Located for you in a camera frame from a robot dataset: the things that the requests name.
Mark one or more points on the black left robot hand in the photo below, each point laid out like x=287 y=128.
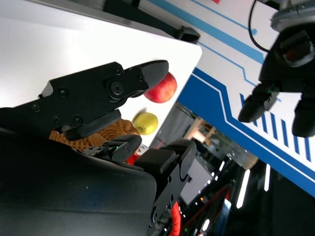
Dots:
x=285 y=71

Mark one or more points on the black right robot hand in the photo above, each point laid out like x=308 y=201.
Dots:
x=73 y=98

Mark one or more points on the red apple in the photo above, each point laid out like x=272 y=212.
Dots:
x=162 y=91

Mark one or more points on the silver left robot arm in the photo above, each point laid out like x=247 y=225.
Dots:
x=290 y=14

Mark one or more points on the yellow-green pear with stem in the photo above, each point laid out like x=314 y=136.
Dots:
x=146 y=123

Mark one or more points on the wooden shelf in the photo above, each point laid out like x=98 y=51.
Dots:
x=201 y=130

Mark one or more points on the black table bracket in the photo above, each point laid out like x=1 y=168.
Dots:
x=188 y=33

